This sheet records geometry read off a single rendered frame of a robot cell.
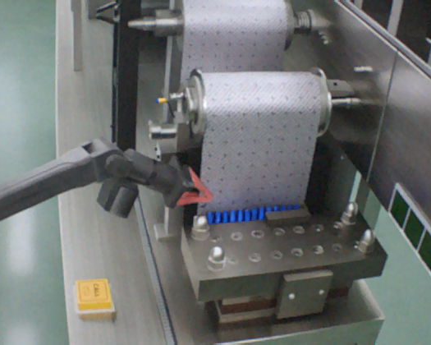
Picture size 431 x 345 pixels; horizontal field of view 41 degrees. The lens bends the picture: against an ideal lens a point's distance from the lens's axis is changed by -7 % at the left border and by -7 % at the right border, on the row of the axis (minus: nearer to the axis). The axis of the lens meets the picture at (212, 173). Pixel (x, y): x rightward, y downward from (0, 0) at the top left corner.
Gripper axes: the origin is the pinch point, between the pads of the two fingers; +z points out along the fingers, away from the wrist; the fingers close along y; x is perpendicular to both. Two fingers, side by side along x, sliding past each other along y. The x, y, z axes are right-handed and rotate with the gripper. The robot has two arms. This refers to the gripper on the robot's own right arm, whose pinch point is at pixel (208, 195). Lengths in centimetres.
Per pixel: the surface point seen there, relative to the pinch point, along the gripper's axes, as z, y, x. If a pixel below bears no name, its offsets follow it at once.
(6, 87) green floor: -8, -280, -128
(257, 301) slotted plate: 12.4, 18.8, -8.5
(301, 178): 16.1, 0.3, 12.0
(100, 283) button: -13.7, 8.0, -24.2
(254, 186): 7.6, 0.3, 6.2
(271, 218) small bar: 11.6, 6.3, 3.6
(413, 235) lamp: 21.1, 30.5, 23.5
